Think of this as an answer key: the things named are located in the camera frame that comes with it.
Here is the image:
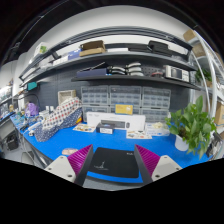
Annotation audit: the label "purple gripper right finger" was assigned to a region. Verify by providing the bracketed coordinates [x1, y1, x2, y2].
[134, 145, 181, 184]

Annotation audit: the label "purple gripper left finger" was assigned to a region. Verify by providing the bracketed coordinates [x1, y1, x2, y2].
[45, 144, 93, 186]

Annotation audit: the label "black mouse pad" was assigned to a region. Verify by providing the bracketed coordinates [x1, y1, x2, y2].
[89, 147, 139, 178]

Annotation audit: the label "round coaster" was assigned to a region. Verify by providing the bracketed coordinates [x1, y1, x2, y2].
[62, 148, 78, 156]

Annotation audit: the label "blue desk mat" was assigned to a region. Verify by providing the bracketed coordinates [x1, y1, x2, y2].
[9, 114, 212, 185]

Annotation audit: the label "clear plastic container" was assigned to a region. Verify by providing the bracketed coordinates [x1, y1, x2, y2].
[145, 122, 170, 136]

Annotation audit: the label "sticker sheet right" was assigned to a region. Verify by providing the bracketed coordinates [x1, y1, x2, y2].
[126, 131, 152, 140]

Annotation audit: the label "sticker sheet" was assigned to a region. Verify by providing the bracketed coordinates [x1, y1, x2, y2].
[73, 124, 96, 133]
[126, 131, 152, 140]

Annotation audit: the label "sticker sheet left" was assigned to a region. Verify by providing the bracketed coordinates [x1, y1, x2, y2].
[73, 124, 96, 133]

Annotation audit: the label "small black box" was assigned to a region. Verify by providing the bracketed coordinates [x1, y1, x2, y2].
[96, 123, 115, 134]

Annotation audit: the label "white keyboard box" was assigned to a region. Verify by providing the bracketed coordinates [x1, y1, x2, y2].
[86, 112, 146, 131]

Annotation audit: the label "patterned fabric bag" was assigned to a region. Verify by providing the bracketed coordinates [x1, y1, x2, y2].
[34, 97, 82, 142]

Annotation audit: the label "green potted plant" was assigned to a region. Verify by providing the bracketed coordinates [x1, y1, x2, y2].
[165, 96, 217, 157]

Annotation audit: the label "grey drawer organizer cabinets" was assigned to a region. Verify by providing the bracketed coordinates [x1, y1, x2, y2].
[81, 85, 171, 122]

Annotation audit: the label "yellow box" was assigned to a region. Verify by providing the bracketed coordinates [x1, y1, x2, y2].
[115, 104, 133, 115]

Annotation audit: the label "purple object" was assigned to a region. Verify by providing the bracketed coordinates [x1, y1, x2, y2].
[25, 103, 39, 117]

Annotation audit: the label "white oscilloscope device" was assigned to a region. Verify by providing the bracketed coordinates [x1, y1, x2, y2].
[165, 65, 190, 82]

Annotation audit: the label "dark blue flat box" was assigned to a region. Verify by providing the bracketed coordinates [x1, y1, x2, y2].
[76, 68, 107, 78]

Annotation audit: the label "black case on shelf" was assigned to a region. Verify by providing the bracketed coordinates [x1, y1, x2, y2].
[148, 41, 172, 56]

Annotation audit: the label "cardboard box on shelf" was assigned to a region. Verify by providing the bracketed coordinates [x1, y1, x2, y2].
[79, 40, 106, 57]

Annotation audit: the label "grey wall shelf unit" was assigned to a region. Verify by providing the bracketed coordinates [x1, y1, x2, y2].
[19, 26, 196, 87]

